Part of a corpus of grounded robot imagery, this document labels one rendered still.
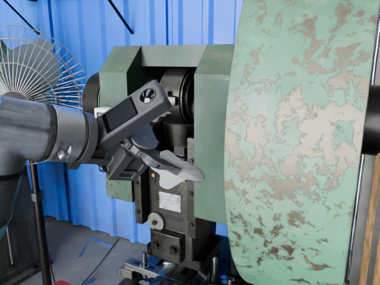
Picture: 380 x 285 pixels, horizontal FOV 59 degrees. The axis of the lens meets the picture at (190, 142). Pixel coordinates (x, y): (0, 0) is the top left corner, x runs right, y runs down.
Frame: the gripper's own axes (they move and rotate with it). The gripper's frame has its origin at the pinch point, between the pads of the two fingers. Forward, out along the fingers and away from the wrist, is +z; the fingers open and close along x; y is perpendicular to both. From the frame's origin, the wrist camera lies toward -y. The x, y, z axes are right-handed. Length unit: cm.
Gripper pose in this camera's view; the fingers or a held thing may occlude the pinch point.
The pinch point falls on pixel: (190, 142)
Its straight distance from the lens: 59.7
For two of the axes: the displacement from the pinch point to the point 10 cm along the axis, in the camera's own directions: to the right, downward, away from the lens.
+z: 7.3, 1.1, 6.8
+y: -5.6, 6.6, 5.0
